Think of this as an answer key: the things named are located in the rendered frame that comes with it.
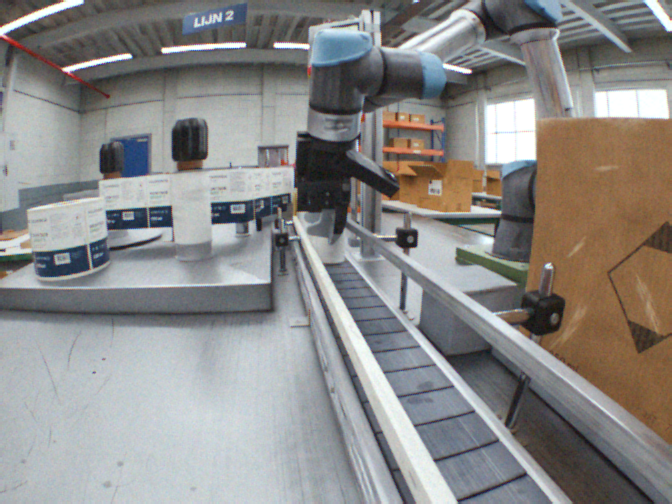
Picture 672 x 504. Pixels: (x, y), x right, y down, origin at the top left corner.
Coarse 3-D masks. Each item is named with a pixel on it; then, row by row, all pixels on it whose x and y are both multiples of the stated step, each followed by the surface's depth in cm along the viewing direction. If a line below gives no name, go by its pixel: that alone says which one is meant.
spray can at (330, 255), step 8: (344, 232) 65; (320, 240) 64; (344, 240) 65; (320, 248) 64; (328, 248) 63; (336, 248) 64; (344, 248) 65; (320, 256) 65; (328, 256) 64; (336, 256) 64; (344, 256) 66; (328, 264) 64; (336, 264) 64
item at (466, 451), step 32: (352, 288) 52; (384, 320) 41; (384, 352) 33; (416, 352) 33; (416, 384) 28; (448, 384) 27; (416, 416) 23; (448, 416) 23; (480, 416) 23; (384, 448) 20; (448, 448) 20; (480, 448) 19; (448, 480) 17; (480, 480) 16; (512, 480) 16
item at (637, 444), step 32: (352, 224) 59; (384, 256) 43; (448, 288) 27; (480, 320) 22; (512, 352) 18; (544, 352) 16; (544, 384) 15; (576, 384) 13; (576, 416) 12; (608, 416) 10; (640, 448) 8
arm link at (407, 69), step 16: (384, 48) 40; (384, 64) 39; (400, 64) 40; (416, 64) 41; (432, 64) 42; (384, 80) 40; (400, 80) 41; (416, 80) 42; (432, 80) 42; (368, 96) 50; (384, 96) 44; (400, 96) 44; (416, 96) 45; (432, 96) 45
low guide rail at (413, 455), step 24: (312, 264) 56; (336, 312) 35; (360, 336) 29; (360, 360) 26; (384, 384) 22; (384, 408) 20; (384, 432) 20; (408, 432) 17; (408, 456) 16; (408, 480) 15; (432, 480) 14
